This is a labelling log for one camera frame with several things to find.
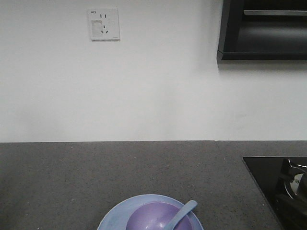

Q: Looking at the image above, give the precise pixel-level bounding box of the black range hood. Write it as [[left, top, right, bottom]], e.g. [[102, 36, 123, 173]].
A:
[[217, 0, 307, 61]]

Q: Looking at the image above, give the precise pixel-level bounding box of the light blue plastic plate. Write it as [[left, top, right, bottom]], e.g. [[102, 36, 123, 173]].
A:
[[98, 194, 203, 230]]

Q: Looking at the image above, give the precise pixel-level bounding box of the black gas stove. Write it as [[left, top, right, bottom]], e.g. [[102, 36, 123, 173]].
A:
[[243, 156, 307, 230]]

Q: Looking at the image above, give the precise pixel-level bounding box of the white wall socket right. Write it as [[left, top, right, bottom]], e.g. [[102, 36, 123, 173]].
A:
[[87, 8, 120, 41]]

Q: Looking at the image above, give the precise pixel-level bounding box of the purple plastic bowl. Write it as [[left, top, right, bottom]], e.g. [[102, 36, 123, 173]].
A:
[[126, 202, 193, 230]]

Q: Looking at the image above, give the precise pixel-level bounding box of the light blue plastic spoon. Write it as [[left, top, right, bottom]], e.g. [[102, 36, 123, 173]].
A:
[[164, 200, 198, 230]]

